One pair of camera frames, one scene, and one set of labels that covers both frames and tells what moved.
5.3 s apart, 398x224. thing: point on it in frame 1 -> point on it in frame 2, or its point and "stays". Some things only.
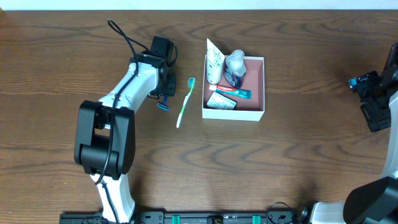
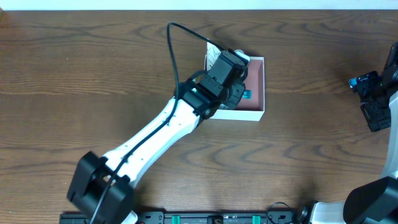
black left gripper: (170, 84) -> (236, 96)
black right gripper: (374, 112) stays
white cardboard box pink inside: (246, 109) stays
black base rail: (195, 216) stays
